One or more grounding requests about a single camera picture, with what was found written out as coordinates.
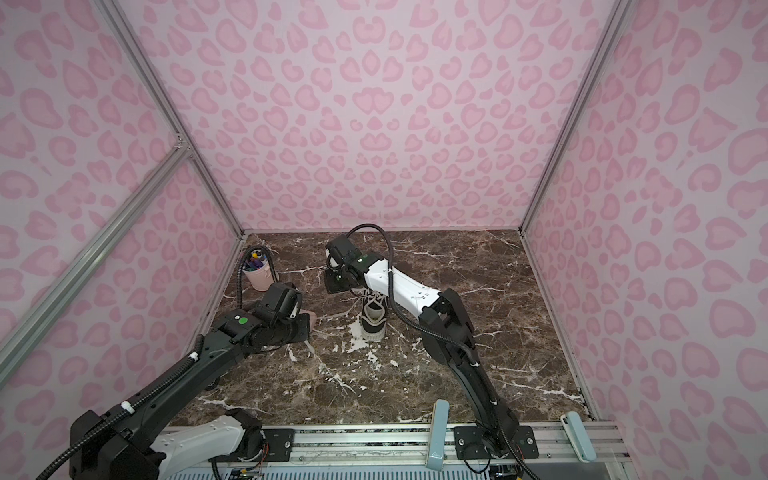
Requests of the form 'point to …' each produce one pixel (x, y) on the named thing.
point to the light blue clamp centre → (438, 435)
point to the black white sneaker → (373, 316)
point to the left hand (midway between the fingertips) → (308, 323)
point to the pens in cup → (255, 261)
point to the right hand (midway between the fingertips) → (329, 282)
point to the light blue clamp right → (578, 436)
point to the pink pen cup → (260, 279)
